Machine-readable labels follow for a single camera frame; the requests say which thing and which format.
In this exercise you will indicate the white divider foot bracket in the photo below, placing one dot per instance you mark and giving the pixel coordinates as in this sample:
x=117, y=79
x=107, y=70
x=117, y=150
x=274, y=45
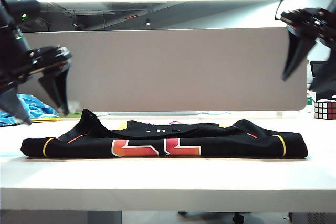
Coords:
x=279, y=114

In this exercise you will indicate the black basketball jersey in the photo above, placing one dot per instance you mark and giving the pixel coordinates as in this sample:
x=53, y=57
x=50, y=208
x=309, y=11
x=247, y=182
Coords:
x=162, y=140

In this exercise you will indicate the yellow garment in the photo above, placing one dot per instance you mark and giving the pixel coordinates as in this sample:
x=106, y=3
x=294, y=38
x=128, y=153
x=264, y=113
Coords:
x=47, y=119

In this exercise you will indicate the blue and white garment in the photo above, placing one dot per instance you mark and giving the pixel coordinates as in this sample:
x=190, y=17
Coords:
x=39, y=108

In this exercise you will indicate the green and white flat item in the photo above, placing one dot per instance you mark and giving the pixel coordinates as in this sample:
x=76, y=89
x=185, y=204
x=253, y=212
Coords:
x=86, y=114

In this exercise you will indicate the Rubik's cube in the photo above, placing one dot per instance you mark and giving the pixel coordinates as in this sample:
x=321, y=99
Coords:
x=325, y=110

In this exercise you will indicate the black office chair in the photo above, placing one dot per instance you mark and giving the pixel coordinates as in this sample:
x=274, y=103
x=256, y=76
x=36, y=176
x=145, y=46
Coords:
x=329, y=94

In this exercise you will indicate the bottle with green label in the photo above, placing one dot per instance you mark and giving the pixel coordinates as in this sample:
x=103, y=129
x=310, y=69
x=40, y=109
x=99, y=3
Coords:
x=309, y=100

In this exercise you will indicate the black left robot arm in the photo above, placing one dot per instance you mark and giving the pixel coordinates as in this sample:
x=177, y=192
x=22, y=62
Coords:
x=10, y=24

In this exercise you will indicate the grey-brown desk divider panel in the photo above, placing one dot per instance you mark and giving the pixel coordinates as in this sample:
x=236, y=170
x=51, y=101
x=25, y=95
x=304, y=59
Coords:
x=168, y=72

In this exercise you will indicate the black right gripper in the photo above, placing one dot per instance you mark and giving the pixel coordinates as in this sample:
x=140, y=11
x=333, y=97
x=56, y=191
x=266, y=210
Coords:
x=312, y=23

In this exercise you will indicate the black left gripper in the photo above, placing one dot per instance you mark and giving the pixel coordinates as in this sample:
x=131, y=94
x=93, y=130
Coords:
x=39, y=60

